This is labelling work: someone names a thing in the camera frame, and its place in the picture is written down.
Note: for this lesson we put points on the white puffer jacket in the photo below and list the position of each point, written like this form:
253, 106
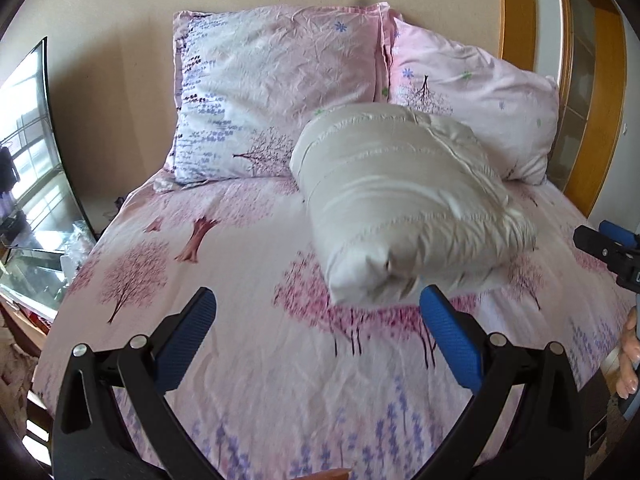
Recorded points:
400, 195

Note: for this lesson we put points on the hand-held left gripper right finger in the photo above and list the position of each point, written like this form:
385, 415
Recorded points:
452, 342

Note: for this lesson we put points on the pink floral bed sheet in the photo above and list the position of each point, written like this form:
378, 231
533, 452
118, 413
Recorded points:
225, 260

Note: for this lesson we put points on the person's right hand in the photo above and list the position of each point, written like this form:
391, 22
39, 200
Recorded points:
630, 360

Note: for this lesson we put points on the white lavender print pillow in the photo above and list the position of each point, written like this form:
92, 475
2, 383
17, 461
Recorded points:
275, 85

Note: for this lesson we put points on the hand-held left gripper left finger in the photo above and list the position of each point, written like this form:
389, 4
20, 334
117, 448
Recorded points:
185, 342

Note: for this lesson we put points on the glass television stand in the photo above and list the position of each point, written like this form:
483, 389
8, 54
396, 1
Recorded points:
30, 280

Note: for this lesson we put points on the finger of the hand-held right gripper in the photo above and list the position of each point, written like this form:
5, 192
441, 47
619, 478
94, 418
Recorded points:
617, 232
595, 242

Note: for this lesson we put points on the wooden framed glass door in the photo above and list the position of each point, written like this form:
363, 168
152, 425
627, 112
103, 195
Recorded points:
585, 85

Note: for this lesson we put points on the pink tree print pillow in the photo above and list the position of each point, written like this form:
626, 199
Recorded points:
500, 95

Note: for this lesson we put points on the clear plastic bag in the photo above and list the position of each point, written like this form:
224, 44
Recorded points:
80, 245

